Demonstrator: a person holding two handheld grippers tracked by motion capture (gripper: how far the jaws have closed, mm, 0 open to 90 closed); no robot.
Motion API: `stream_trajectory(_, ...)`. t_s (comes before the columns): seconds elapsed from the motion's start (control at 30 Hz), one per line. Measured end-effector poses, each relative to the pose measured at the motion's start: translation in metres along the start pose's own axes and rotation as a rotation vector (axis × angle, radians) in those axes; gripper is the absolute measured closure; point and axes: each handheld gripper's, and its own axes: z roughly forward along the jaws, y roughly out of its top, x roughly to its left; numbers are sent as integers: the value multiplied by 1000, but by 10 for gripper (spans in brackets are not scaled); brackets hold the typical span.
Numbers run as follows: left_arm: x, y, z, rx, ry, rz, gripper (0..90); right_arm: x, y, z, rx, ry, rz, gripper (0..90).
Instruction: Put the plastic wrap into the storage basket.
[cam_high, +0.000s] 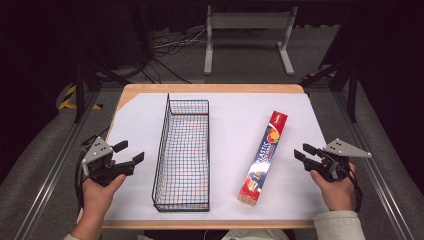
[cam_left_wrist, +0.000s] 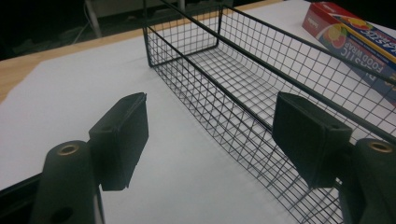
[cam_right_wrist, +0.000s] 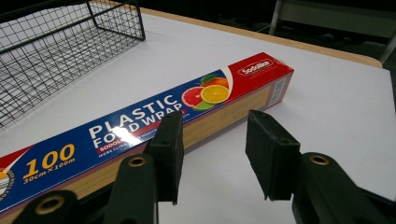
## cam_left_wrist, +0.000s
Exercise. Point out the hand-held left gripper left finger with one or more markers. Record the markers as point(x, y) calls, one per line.
point(120, 143)

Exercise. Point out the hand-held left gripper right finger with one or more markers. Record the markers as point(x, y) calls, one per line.
point(306, 140)

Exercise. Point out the plastic food wrap box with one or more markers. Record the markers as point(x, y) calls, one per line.
point(358, 46)

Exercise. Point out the grey metal stand pole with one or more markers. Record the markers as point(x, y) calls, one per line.
point(93, 18)

